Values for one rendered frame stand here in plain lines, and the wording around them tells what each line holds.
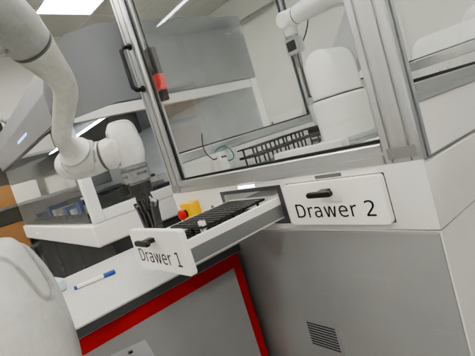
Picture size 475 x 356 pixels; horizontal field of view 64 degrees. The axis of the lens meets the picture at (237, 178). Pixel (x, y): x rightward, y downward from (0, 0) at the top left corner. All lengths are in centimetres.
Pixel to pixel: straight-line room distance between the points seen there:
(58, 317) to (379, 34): 71
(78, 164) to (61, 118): 20
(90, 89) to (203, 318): 113
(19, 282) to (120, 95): 146
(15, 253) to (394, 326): 82
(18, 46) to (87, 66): 99
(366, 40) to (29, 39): 68
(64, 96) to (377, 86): 74
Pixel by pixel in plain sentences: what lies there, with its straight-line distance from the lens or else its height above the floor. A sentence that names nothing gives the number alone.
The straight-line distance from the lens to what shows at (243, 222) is 100.
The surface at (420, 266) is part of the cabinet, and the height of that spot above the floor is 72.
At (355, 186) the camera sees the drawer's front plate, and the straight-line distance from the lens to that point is 89.
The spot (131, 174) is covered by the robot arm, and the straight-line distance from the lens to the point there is 127.
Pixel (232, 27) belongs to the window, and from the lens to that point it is 111.
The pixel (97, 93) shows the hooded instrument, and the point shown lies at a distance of 188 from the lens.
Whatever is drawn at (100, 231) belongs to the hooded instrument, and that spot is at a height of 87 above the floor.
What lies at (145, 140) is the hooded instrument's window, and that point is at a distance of 193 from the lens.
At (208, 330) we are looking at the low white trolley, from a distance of 126.
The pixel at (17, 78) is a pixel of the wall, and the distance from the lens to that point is 551.
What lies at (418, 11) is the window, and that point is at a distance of 97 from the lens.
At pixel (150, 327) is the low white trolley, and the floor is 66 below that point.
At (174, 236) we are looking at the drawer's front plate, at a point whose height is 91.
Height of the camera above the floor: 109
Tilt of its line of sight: 6 degrees down
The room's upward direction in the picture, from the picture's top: 17 degrees counter-clockwise
